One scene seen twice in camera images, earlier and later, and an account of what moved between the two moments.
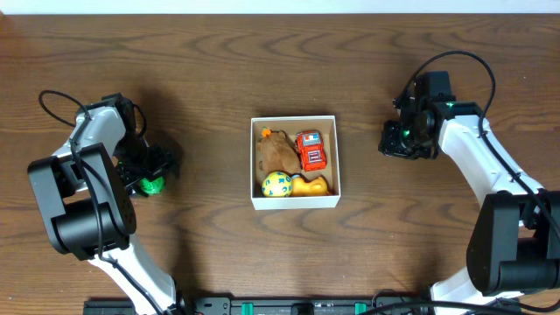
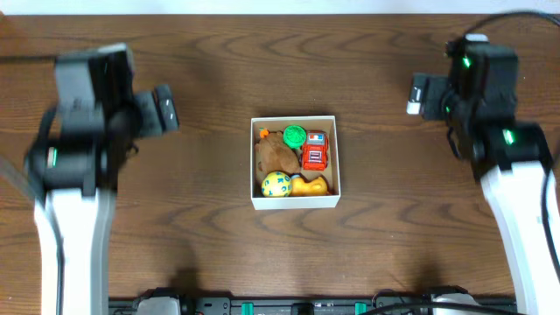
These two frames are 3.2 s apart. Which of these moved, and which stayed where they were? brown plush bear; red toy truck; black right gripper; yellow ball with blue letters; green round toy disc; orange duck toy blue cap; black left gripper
Moved: green round toy disc; black left gripper; black right gripper; red toy truck
Stayed: brown plush bear; yellow ball with blue letters; orange duck toy blue cap
